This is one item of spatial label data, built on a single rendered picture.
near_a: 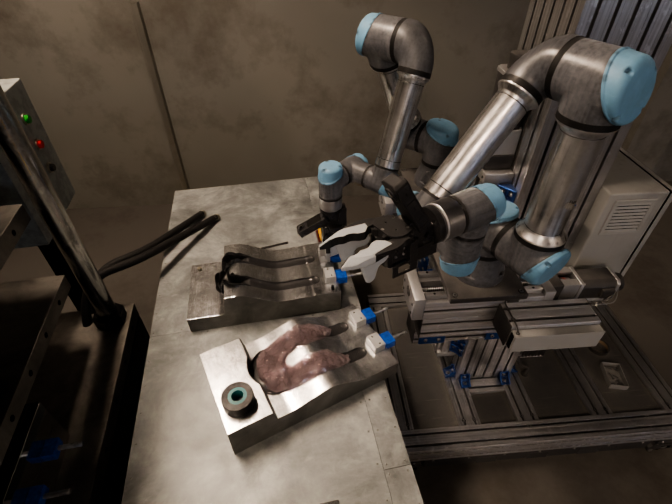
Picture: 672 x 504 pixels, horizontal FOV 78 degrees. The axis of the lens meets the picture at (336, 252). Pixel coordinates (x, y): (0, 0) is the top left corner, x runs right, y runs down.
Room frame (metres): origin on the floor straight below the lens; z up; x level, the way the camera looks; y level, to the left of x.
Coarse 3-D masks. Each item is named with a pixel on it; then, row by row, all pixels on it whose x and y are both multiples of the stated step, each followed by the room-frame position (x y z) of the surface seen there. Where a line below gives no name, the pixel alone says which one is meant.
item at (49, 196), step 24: (0, 96) 0.90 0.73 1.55; (0, 120) 0.88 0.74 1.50; (0, 144) 0.88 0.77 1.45; (24, 144) 0.90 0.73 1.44; (24, 168) 0.88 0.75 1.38; (48, 192) 0.90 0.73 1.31; (48, 216) 0.88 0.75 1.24; (72, 240) 0.89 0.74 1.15; (72, 264) 0.88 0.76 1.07; (96, 288) 0.89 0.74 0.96; (96, 312) 0.88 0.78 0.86; (120, 312) 0.91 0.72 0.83
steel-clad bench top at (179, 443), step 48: (192, 192) 1.68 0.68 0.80; (240, 192) 1.68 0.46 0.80; (288, 192) 1.68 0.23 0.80; (192, 240) 1.32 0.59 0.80; (240, 240) 1.32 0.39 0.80; (288, 240) 1.32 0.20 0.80; (192, 336) 0.83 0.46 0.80; (240, 336) 0.83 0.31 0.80; (144, 384) 0.66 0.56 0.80; (192, 384) 0.66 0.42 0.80; (384, 384) 0.66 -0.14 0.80; (144, 432) 0.52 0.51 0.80; (192, 432) 0.52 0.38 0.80; (288, 432) 0.52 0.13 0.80; (336, 432) 0.52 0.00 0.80; (384, 432) 0.52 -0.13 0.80; (144, 480) 0.40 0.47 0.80; (192, 480) 0.40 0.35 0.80; (240, 480) 0.40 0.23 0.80; (288, 480) 0.40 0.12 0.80; (336, 480) 0.40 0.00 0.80; (384, 480) 0.40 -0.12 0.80
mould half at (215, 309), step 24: (216, 264) 1.11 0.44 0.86; (240, 264) 1.03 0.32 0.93; (312, 264) 1.08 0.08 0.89; (192, 288) 0.99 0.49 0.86; (240, 288) 0.92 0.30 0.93; (312, 288) 0.96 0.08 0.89; (336, 288) 0.96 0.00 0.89; (192, 312) 0.88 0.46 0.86; (216, 312) 0.88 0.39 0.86; (240, 312) 0.88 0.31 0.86; (264, 312) 0.90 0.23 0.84; (288, 312) 0.91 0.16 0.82; (312, 312) 0.93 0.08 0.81
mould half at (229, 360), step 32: (320, 320) 0.85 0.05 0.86; (224, 352) 0.69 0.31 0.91; (256, 352) 0.72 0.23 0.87; (384, 352) 0.73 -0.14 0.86; (224, 384) 0.59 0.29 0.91; (256, 384) 0.59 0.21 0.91; (320, 384) 0.60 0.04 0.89; (352, 384) 0.62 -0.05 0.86; (224, 416) 0.50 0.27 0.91; (256, 416) 0.50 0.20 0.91; (288, 416) 0.53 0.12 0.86
